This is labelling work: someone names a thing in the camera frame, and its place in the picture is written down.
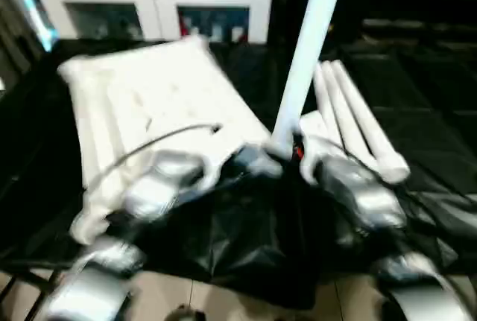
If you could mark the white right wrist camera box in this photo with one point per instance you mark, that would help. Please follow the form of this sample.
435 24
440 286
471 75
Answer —
313 142

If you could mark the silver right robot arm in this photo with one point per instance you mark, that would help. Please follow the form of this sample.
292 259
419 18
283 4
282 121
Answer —
365 194

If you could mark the white plastic table leg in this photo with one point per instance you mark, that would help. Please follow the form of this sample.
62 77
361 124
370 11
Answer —
365 124
309 38
339 109
322 101

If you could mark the white plastic table top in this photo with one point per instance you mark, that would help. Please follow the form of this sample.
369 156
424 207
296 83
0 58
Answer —
164 90

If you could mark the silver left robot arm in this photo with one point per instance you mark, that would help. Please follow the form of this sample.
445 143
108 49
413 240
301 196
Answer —
141 194

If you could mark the blue lit glass case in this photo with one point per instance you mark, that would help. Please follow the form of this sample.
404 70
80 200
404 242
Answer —
30 4

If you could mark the black table mat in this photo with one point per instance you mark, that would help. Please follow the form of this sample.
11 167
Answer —
253 239

